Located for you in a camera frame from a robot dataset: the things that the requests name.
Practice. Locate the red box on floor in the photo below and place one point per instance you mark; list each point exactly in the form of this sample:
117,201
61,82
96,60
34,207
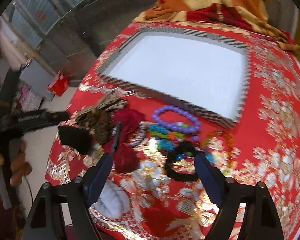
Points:
59,84

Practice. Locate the orange red patterned blanket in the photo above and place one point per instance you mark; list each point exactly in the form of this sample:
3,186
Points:
250,15

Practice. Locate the person's left hand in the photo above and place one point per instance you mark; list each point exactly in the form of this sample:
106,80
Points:
19,167

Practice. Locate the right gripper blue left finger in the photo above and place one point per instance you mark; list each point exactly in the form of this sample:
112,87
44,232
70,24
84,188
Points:
95,179

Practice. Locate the striped white tray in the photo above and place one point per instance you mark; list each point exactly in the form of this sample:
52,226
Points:
203,73

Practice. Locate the red floral tablecloth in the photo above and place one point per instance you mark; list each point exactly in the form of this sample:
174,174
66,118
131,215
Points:
166,200

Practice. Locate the red velvet bow clip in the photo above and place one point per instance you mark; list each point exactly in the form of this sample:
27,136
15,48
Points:
125,158

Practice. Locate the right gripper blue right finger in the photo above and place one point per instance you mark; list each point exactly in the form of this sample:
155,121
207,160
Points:
211,177

